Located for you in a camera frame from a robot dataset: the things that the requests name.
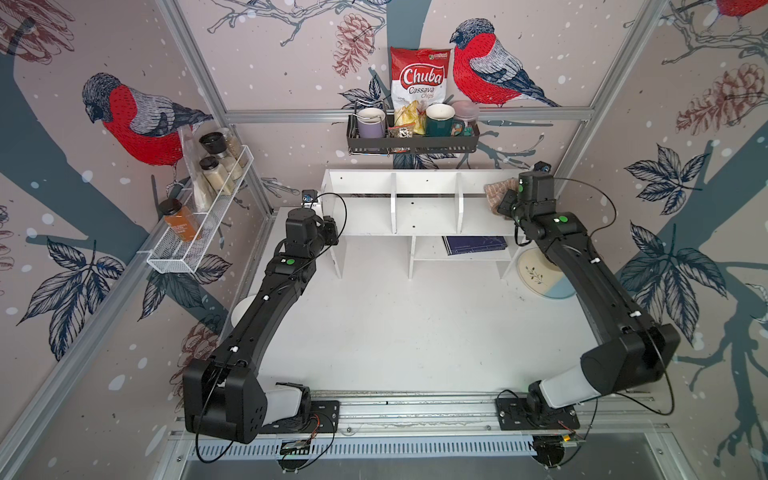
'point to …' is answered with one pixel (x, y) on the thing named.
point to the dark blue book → (460, 244)
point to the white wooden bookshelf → (443, 211)
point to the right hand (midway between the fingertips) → (508, 192)
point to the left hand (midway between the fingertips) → (335, 210)
